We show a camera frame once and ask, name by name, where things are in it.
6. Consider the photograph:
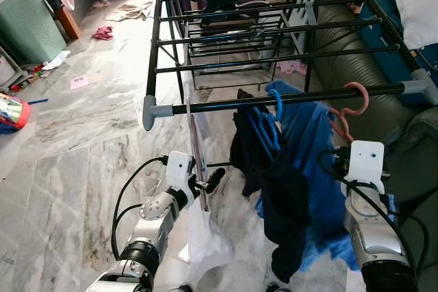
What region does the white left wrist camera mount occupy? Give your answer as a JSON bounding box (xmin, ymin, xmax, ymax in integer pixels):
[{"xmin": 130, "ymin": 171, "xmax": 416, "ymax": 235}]
[{"xmin": 166, "ymin": 150, "xmax": 198, "ymax": 191}]

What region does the blue plastic hanger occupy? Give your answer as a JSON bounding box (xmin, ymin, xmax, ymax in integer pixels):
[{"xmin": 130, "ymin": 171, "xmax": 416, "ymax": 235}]
[{"xmin": 245, "ymin": 88, "xmax": 284, "ymax": 157}]

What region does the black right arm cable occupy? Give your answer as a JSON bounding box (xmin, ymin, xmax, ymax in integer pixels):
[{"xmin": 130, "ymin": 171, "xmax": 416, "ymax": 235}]
[{"xmin": 316, "ymin": 147, "xmax": 430, "ymax": 279}]

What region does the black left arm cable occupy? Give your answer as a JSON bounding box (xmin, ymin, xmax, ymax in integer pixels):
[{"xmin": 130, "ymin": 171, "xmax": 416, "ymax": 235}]
[{"xmin": 111, "ymin": 156, "xmax": 169, "ymax": 260}]

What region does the pink plastic hanger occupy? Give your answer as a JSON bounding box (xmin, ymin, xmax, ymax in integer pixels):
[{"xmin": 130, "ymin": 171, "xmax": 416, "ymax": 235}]
[
  {"xmin": 327, "ymin": 81, "xmax": 371, "ymax": 144},
  {"xmin": 185, "ymin": 97, "xmax": 210, "ymax": 212}
]

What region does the pink paper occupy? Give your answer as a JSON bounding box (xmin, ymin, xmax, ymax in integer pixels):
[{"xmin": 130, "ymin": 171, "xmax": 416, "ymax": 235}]
[{"xmin": 70, "ymin": 75, "xmax": 90, "ymax": 90}]

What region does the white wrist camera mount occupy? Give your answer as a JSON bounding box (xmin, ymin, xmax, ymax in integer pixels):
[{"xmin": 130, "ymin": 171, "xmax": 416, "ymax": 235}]
[
  {"xmin": 349, "ymin": 140, "xmax": 385, "ymax": 194},
  {"xmin": 166, "ymin": 150, "xmax": 198, "ymax": 191}
]

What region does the small red floor item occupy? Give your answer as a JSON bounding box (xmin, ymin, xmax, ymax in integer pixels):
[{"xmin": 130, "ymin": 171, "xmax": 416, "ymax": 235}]
[{"xmin": 92, "ymin": 25, "xmax": 115, "ymax": 40}]

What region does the grey storage shelf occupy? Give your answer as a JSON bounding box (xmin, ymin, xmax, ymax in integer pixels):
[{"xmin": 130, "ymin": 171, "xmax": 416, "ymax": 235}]
[{"xmin": 0, "ymin": 38, "xmax": 31, "ymax": 93}]

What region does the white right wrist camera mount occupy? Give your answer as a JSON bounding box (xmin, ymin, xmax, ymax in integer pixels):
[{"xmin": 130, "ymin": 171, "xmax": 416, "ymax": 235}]
[{"xmin": 349, "ymin": 140, "xmax": 385, "ymax": 194}]

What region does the beige floor cloth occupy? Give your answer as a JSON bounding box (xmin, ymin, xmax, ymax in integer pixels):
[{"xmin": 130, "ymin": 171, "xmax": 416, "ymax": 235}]
[{"xmin": 105, "ymin": 1, "xmax": 155, "ymax": 23}]

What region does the white paper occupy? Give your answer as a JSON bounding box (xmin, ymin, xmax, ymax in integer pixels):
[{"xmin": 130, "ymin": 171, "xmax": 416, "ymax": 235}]
[{"xmin": 42, "ymin": 50, "xmax": 72, "ymax": 70}]

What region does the black metal drying rack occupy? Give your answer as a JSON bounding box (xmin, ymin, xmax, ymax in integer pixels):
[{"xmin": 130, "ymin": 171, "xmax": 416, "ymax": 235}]
[{"xmin": 142, "ymin": 0, "xmax": 438, "ymax": 133}]

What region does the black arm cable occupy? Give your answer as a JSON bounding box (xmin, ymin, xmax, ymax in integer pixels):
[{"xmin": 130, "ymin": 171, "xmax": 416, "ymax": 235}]
[
  {"xmin": 111, "ymin": 156, "xmax": 169, "ymax": 260},
  {"xmin": 316, "ymin": 147, "xmax": 430, "ymax": 279}
]

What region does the pink floor cloth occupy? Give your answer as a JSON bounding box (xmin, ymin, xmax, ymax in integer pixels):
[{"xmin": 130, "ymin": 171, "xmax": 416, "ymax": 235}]
[{"xmin": 276, "ymin": 59, "xmax": 309, "ymax": 76}]

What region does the navy blue garment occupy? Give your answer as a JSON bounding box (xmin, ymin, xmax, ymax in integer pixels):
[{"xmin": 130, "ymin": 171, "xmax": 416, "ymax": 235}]
[{"xmin": 229, "ymin": 89, "xmax": 311, "ymax": 284}]

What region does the dark green sofa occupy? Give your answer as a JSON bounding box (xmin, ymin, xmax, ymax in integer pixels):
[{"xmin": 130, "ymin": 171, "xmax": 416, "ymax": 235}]
[{"xmin": 311, "ymin": 1, "xmax": 438, "ymax": 292}]

